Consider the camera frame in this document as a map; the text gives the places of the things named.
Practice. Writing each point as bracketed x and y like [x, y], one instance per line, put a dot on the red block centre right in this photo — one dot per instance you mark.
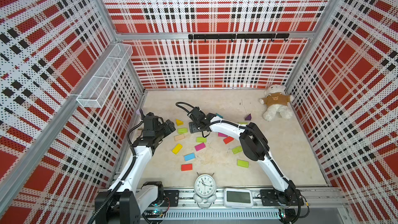
[228, 140]

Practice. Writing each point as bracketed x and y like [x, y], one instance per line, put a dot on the natural wood rectangular block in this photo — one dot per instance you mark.
[179, 137]

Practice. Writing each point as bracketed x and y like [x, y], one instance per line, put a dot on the blue rectangular block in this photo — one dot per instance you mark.
[189, 157]

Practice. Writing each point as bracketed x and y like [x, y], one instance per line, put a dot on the white wire mesh basket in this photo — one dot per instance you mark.
[100, 85]

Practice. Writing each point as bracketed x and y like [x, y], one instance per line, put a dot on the white twin-bell alarm clock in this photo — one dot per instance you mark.
[205, 189]

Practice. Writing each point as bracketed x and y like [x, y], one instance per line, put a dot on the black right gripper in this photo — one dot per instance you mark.
[192, 128]

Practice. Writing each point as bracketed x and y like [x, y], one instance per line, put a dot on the magenta rectangular block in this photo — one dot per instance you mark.
[200, 146]

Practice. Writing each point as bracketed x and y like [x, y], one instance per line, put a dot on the yellow triangle block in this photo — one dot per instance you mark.
[179, 122]

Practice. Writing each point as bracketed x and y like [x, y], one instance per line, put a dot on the black wall hook rail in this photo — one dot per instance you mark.
[271, 36]

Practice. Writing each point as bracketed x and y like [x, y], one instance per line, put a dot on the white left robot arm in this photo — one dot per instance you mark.
[122, 194]

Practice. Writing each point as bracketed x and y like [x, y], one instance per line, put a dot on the white digital clock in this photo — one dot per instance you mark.
[238, 198]

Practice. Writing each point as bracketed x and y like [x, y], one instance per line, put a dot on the white teddy bear brown shirt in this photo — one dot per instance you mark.
[276, 102]

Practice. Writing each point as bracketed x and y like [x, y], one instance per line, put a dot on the magenta block under arm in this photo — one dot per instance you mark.
[222, 135]

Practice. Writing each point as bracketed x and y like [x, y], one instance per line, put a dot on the red block front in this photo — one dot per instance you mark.
[186, 167]

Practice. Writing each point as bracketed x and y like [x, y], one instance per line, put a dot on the yellow rectangular block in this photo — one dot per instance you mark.
[177, 149]

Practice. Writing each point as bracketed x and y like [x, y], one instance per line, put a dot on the purple triangle block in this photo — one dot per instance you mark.
[248, 118]

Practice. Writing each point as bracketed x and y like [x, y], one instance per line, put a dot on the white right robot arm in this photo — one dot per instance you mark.
[255, 147]

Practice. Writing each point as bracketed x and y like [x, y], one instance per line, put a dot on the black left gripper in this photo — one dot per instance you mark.
[163, 125]

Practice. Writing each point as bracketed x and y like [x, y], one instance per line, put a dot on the red block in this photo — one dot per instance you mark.
[186, 167]
[228, 140]

